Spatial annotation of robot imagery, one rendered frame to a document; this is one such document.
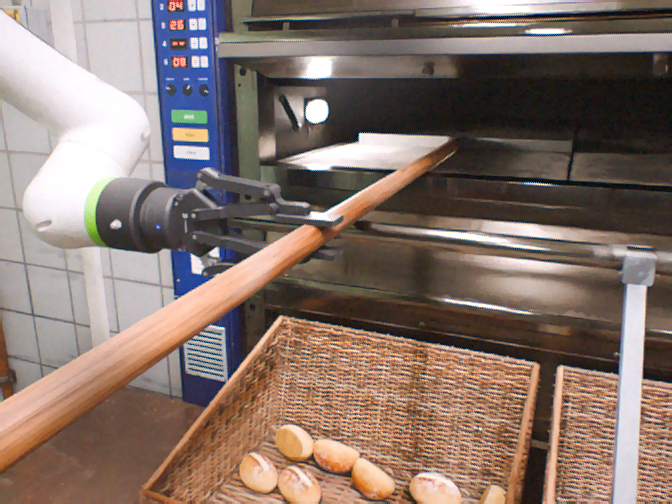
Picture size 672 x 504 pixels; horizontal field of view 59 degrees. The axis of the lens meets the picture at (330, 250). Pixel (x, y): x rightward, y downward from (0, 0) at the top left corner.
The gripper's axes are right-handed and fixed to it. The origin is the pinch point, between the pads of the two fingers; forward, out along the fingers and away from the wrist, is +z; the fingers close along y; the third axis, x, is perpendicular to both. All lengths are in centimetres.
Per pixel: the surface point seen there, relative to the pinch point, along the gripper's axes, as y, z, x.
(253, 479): 57, -23, -25
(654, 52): -20, 35, -37
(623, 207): 4, 36, -52
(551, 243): 2.2, 25.1, -14.9
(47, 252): 29, -100, -54
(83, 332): 51, -91, -54
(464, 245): 3.5, 14.9, -14.5
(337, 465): 57, -10, -35
